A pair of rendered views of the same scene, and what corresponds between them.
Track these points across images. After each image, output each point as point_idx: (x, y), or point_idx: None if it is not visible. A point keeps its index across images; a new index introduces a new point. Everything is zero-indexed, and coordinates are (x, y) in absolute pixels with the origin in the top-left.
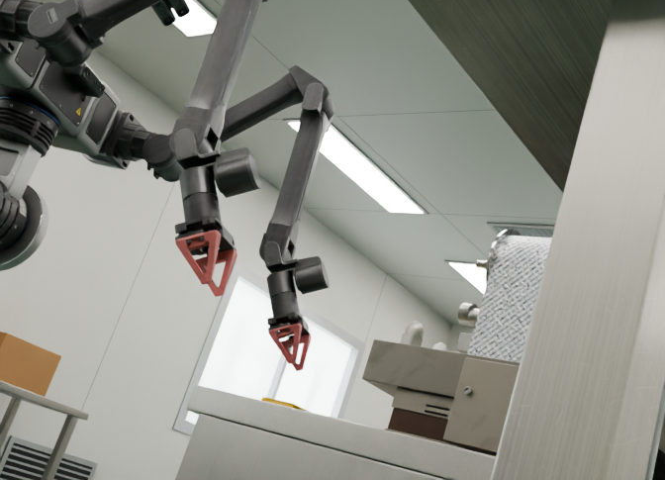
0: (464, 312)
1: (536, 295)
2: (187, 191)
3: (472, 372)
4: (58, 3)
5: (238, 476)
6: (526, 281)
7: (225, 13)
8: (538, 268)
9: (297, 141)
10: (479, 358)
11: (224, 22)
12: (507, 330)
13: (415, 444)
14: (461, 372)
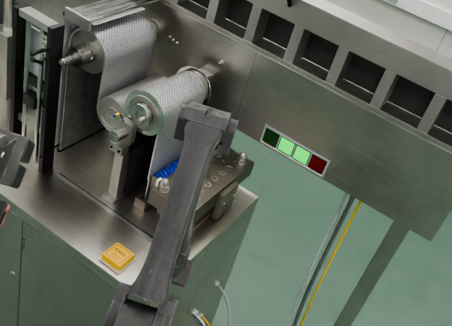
0: (121, 138)
1: (175, 127)
2: (179, 268)
3: (224, 198)
4: (172, 318)
5: (170, 295)
6: (172, 124)
7: (204, 179)
8: (176, 116)
9: None
10: (220, 191)
11: (202, 185)
12: (165, 146)
13: (222, 232)
14: (222, 201)
